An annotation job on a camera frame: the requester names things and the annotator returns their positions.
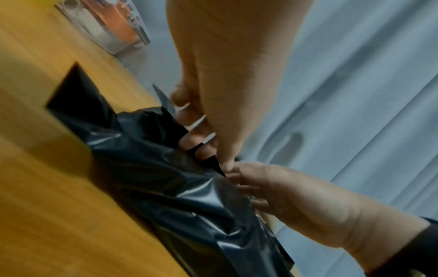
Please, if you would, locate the person's right hand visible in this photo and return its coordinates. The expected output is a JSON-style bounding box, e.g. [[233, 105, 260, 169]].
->
[[224, 161, 430, 261]]

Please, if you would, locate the person's left hand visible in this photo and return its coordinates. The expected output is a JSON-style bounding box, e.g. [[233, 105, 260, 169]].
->
[[166, 0, 314, 174]]

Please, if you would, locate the black plastic bag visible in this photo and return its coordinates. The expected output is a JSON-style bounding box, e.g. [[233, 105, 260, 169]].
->
[[46, 62, 296, 277]]

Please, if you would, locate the person's right forearm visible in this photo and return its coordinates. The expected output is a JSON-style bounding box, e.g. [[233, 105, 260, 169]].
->
[[344, 216, 438, 277]]

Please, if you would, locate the light grey fabric sheet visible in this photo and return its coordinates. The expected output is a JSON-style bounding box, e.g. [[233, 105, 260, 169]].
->
[[116, 0, 438, 277]]

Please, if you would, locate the orange and white printed box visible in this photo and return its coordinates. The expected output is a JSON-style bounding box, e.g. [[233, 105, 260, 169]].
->
[[55, 0, 151, 55]]

